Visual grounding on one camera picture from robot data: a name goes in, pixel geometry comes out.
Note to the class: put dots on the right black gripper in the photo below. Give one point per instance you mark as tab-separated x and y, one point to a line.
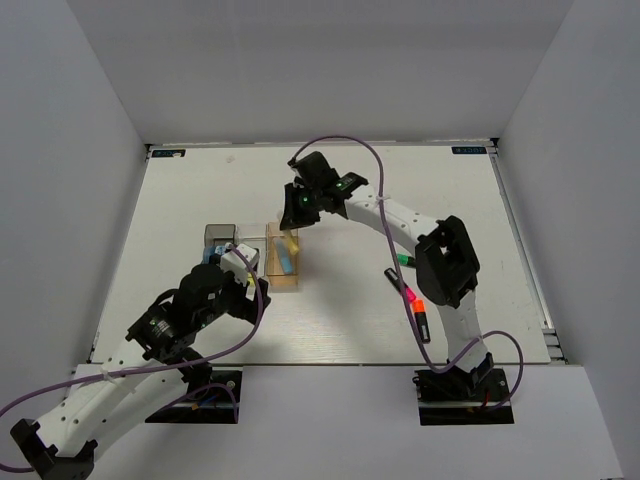
294	218

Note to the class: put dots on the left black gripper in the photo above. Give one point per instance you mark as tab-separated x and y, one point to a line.
244	307

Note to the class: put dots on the cream highlighter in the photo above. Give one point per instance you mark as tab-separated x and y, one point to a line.
291	242

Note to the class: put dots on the blue stationery block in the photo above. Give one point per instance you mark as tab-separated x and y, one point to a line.
212	254

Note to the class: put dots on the yellow highlighter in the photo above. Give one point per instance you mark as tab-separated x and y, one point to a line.
253	286

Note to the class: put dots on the light blue marker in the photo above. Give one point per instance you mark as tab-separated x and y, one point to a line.
284	256

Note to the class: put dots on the pink highlighter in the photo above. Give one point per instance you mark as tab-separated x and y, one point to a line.
400	286

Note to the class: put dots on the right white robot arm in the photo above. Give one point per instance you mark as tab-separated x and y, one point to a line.
446	262

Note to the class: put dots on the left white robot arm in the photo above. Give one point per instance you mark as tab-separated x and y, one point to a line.
154	368

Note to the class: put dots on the tan plastic container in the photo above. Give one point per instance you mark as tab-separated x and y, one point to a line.
277	279

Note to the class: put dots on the clear plastic container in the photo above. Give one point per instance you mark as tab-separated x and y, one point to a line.
254	236

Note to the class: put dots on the dark grey plastic container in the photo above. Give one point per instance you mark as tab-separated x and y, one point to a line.
219	235

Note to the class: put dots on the green highlighter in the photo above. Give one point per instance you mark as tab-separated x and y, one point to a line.
406	260

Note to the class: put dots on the left blue corner label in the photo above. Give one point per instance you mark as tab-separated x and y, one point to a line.
168	153

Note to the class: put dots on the blue corner label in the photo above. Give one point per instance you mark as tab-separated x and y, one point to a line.
469	150
168	153

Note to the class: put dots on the orange highlighter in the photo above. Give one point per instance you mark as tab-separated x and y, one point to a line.
420	317

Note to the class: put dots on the right blue corner label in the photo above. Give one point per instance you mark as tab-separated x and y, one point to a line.
469	150

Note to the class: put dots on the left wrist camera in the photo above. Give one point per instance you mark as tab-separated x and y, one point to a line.
237	260

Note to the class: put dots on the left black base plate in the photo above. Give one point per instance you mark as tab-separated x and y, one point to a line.
215	406

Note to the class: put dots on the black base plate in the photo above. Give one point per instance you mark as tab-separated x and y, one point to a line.
439	404
215	406

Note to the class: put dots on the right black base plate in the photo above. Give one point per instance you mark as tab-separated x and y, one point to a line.
439	404

